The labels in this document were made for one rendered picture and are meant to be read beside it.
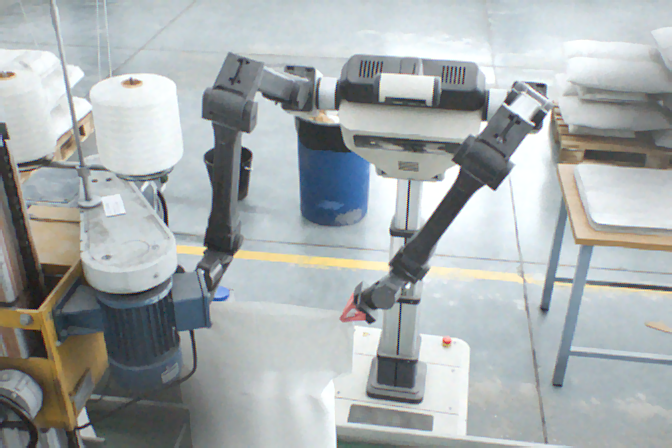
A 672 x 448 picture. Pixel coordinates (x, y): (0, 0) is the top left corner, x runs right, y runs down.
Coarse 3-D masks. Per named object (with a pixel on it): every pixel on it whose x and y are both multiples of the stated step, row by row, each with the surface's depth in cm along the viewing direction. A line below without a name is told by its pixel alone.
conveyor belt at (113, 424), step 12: (108, 420) 244; (120, 420) 244; (132, 420) 244; (144, 420) 244; (156, 420) 244; (96, 432) 239; (108, 432) 239; (120, 432) 239; (132, 432) 239; (144, 432) 239; (156, 432) 239; (168, 432) 239; (180, 432) 239; (108, 444) 235; (120, 444) 235; (132, 444) 235; (144, 444) 235; (156, 444) 235; (168, 444) 235; (180, 444) 235; (336, 444) 235; (348, 444) 235; (360, 444) 235
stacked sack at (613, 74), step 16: (576, 64) 478; (592, 64) 472; (608, 64) 471; (624, 64) 472; (640, 64) 471; (656, 64) 477; (576, 80) 463; (592, 80) 460; (608, 80) 458; (624, 80) 455; (640, 80) 454; (656, 80) 453
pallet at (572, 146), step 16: (560, 112) 529; (560, 128) 504; (560, 144) 491; (576, 144) 483; (592, 144) 483; (608, 144) 483; (624, 144) 483; (640, 144) 483; (560, 160) 489; (576, 160) 487; (592, 160) 490; (608, 160) 490; (656, 160) 477
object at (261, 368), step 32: (224, 320) 190; (256, 320) 188; (288, 320) 187; (320, 320) 187; (224, 352) 196; (256, 352) 194; (288, 352) 193; (320, 352) 193; (352, 352) 192; (192, 384) 202; (224, 384) 196; (256, 384) 194; (288, 384) 194; (320, 384) 194; (192, 416) 202; (224, 416) 198; (256, 416) 195; (288, 416) 194; (320, 416) 195
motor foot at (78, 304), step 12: (72, 288) 149; (84, 288) 151; (60, 300) 144; (72, 300) 147; (84, 300) 147; (96, 300) 147; (60, 312) 143; (72, 312) 145; (84, 312) 145; (96, 312) 146; (60, 324) 145; (72, 324) 149; (84, 324) 148; (96, 324) 148; (60, 336) 145
